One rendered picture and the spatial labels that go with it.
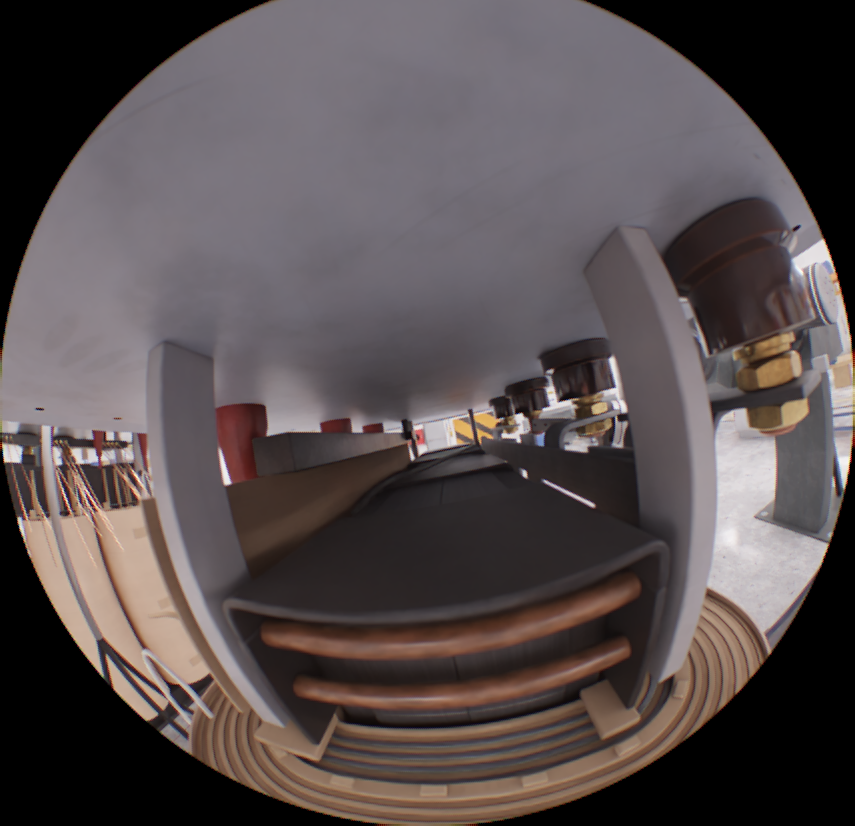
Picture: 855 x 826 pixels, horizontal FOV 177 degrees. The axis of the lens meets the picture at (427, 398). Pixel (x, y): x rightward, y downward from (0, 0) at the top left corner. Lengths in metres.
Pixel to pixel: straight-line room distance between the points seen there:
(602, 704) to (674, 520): 0.14
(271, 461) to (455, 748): 0.29
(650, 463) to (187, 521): 0.24
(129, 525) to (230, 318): 1.43
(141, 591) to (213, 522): 1.45
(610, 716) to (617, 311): 0.24
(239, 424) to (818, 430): 2.53
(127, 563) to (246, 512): 1.35
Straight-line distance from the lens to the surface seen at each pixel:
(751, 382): 0.20
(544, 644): 0.19
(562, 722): 0.24
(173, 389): 0.17
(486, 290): 0.16
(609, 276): 0.16
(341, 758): 0.26
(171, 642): 1.73
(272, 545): 0.29
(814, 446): 2.39
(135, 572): 1.59
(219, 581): 0.18
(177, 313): 0.15
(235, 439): 0.35
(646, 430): 0.15
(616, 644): 0.19
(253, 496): 0.27
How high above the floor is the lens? 1.28
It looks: 8 degrees up
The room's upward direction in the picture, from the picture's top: 11 degrees counter-clockwise
